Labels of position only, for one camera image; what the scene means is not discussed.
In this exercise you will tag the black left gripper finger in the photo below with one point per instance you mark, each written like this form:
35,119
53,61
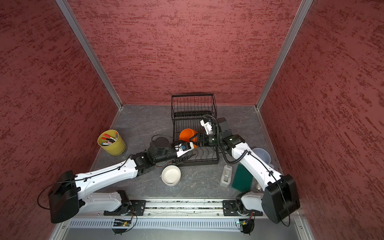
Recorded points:
183,146
184,158

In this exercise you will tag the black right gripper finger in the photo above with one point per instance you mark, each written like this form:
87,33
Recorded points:
201,143
201,136

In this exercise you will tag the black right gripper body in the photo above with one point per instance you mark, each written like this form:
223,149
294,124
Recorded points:
214,139

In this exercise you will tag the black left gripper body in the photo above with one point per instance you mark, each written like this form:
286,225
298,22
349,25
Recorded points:
170,154

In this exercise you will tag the orange plastic bowl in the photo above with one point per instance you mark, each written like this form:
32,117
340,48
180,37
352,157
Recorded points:
189,135

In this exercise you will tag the white ceramic bowl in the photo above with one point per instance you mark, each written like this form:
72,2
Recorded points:
171,175

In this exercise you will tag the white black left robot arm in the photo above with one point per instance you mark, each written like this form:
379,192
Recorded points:
67,195

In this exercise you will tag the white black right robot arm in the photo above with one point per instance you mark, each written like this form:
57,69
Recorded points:
280,198

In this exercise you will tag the patterned bowl stack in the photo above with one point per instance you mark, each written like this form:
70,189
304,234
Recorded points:
162,164

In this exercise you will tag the translucent measuring cup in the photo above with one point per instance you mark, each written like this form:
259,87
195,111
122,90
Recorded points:
263,155

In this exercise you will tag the green sponge pad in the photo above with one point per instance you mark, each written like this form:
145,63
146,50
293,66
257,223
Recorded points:
243,179

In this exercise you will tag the red marker in cup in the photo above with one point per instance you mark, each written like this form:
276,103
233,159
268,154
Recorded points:
109,139

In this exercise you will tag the yellow-green pen cup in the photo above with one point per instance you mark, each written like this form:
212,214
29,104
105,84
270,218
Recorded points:
113,148

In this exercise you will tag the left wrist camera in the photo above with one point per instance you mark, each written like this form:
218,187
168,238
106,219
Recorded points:
180,153

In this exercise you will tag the black wire dish rack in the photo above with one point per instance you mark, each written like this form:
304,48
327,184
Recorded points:
187,110

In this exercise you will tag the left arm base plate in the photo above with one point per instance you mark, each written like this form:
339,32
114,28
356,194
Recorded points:
130,208

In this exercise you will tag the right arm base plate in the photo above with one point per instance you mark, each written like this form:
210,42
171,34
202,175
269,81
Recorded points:
236,208

